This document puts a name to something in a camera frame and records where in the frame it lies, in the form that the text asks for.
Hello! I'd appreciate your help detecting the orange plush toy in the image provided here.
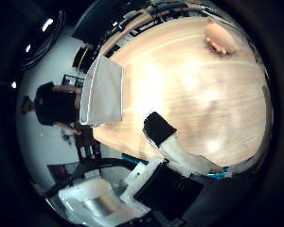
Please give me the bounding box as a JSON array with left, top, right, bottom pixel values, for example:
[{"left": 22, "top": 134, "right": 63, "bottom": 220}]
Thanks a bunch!
[{"left": 204, "top": 19, "right": 240, "bottom": 56}]

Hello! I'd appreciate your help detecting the blue table clamp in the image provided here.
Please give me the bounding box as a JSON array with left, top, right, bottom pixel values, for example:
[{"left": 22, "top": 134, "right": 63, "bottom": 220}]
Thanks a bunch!
[
  {"left": 207, "top": 166, "right": 233, "bottom": 182},
  {"left": 121, "top": 153, "right": 150, "bottom": 166}
]

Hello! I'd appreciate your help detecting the person in black shirt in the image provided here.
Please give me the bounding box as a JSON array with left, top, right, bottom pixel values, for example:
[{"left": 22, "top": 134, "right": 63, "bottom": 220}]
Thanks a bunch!
[{"left": 20, "top": 80, "right": 84, "bottom": 136}]

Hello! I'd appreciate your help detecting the black office chair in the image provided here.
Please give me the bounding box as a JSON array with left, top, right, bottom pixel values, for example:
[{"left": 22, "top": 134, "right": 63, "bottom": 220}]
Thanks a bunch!
[{"left": 72, "top": 44, "right": 98, "bottom": 74}]

